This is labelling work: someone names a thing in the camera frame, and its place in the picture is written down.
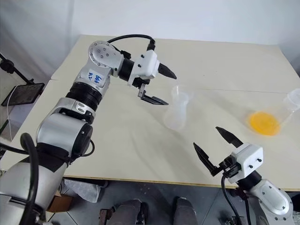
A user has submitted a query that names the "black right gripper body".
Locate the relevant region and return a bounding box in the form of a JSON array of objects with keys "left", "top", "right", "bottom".
[{"left": 219, "top": 156, "right": 242, "bottom": 178}]

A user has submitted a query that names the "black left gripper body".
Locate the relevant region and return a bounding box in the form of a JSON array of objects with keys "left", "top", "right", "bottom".
[{"left": 131, "top": 78, "right": 151, "bottom": 98}]

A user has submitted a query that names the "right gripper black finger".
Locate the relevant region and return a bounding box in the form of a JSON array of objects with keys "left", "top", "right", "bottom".
[
  {"left": 193, "top": 142, "right": 222, "bottom": 177},
  {"left": 215, "top": 126, "right": 245, "bottom": 149}
]

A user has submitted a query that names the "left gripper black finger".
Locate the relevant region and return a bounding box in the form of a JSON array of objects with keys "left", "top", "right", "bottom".
[
  {"left": 140, "top": 92, "right": 170, "bottom": 106},
  {"left": 158, "top": 61, "right": 177, "bottom": 80}
]

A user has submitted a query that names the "orange liquid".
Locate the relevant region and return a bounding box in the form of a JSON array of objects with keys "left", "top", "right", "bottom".
[{"left": 249, "top": 112, "right": 281, "bottom": 136}]

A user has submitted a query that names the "empty clear plastic cup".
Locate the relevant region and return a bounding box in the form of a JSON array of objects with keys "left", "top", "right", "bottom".
[{"left": 163, "top": 85, "right": 188, "bottom": 131}]

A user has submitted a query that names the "dark rounded shape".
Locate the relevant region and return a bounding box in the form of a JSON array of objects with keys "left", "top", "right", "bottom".
[
  {"left": 109, "top": 198, "right": 149, "bottom": 225},
  {"left": 172, "top": 196, "right": 198, "bottom": 225}
]

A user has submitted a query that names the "clear conical plastic flask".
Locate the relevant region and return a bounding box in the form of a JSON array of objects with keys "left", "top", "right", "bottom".
[{"left": 246, "top": 88, "right": 300, "bottom": 137}]

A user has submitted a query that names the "crumpled white plastic bag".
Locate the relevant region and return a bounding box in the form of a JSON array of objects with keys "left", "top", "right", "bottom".
[{"left": 61, "top": 178, "right": 109, "bottom": 203}]

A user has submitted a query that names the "black flat tray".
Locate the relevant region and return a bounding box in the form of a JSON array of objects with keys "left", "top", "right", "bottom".
[{"left": 0, "top": 82, "right": 45, "bottom": 107}]

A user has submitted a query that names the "black stand with clamp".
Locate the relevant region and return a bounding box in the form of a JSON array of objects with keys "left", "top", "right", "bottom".
[{"left": 0, "top": 52, "right": 36, "bottom": 85}]

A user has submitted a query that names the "brown cardboard box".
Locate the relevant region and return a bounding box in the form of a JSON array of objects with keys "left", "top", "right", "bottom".
[{"left": 47, "top": 188, "right": 76, "bottom": 213}]

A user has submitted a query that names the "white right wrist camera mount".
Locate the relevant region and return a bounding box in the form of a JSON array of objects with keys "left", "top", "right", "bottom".
[{"left": 228, "top": 142, "right": 263, "bottom": 184}]

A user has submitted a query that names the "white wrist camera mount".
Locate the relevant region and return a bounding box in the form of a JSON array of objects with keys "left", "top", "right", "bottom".
[
  {"left": 228, "top": 142, "right": 263, "bottom": 184},
  {"left": 127, "top": 50, "right": 160, "bottom": 86}
]

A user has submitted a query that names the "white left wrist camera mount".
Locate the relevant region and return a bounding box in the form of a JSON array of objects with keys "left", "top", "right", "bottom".
[{"left": 127, "top": 50, "right": 160, "bottom": 86}]

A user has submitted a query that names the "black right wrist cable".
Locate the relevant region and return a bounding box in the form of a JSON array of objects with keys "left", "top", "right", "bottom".
[{"left": 221, "top": 175, "right": 238, "bottom": 225}]

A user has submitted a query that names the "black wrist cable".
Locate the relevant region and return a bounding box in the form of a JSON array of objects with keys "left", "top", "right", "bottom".
[
  {"left": 221, "top": 175, "right": 238, "bottom": 225},
  {"left": 106, "top": 34, "right": 157, "bottom": 51}
]

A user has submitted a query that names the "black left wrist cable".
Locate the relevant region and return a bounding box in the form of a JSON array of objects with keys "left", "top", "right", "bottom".
[{"left": 106, "top": 34, "right": 157, "bottom": 51}]

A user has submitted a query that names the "thin white cable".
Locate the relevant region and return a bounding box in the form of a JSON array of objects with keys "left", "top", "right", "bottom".
[{"left": 6, "top": 86, "right": 16, "bottom": 139}]

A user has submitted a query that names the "thick black shoulder cable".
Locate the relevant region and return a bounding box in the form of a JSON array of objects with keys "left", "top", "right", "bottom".
[{"left": 0, "top": 132, "right": 47, "bottom": 225}]

